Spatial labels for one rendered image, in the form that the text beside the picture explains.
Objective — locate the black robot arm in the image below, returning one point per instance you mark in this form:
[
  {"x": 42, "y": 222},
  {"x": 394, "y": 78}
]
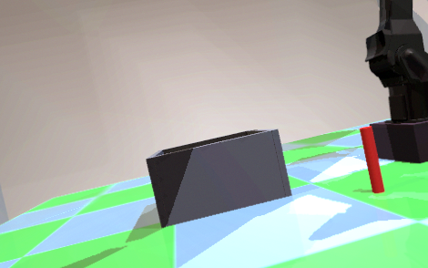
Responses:
[{"x": 396, "y": 55}]

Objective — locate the red peg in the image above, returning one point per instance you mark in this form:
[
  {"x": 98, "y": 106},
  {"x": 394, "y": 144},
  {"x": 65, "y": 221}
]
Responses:
[{"x": 372, "y": 160}]

